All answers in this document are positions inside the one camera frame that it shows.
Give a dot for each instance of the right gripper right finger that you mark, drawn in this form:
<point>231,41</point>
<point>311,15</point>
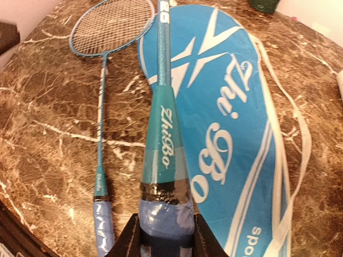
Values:
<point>205,243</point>

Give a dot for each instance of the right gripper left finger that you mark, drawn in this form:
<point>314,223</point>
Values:
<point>128,243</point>

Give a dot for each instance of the blue badminton racket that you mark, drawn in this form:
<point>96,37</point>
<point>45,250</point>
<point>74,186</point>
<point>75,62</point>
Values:
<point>108,27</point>
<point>165,205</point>

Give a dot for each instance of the blue racket bag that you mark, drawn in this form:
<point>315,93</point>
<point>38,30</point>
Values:
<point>234,150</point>

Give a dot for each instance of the dark green mug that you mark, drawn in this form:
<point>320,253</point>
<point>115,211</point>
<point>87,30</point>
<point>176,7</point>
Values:
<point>264,6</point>

